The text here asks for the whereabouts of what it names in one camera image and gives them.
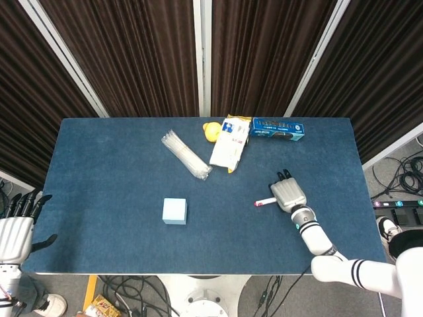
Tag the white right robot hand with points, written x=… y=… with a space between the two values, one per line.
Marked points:
x=288 y=195

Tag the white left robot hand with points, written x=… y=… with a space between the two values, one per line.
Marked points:
x=15 y=237

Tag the red marker pen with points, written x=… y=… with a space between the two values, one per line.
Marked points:
x=264 y=202

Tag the light blue cube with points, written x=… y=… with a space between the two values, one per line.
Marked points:
x=174 y=211

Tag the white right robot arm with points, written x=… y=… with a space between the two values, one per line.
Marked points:
x=317 y=241

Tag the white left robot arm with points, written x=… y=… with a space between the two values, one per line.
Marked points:
x=8 y=284

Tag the grey trouser leg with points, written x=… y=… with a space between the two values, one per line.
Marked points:
x=29 y=290

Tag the blue rectangular carton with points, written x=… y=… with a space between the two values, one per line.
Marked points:
x=277 y=129

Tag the white carton with blue print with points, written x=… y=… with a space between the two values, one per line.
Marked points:
x=229 y=145

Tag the yellow floor strip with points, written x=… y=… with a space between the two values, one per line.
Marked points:
x=90 y=290

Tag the yellow rubber duck toy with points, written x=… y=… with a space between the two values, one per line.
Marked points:
x=211 y=131

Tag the blue felt table cover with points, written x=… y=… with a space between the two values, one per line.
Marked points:
x=115 y=237

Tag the white black sneaker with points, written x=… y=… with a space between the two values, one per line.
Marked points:
x=388 y=229

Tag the clear bag of straws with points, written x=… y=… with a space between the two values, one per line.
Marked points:
x=186 y=155

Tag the yellow red snack pack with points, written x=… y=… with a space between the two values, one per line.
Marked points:
x=100 y=307

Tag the black foot pedal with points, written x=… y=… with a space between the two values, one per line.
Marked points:
x=404 y=216

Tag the black trouser leg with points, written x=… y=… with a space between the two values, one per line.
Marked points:
x=408 y=242

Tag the brown pleated curtain panel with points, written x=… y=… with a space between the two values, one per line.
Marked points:
x=132 y=56
x=20 y=82
x=261 y=56
x=380 y=72

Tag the white partition frame post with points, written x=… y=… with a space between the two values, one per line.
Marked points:
x=62 y=56
x=202 y=56
x=317 y=56
x=393 y=147

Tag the white table pedestal base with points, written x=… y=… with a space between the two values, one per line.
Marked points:
x=205 y=294

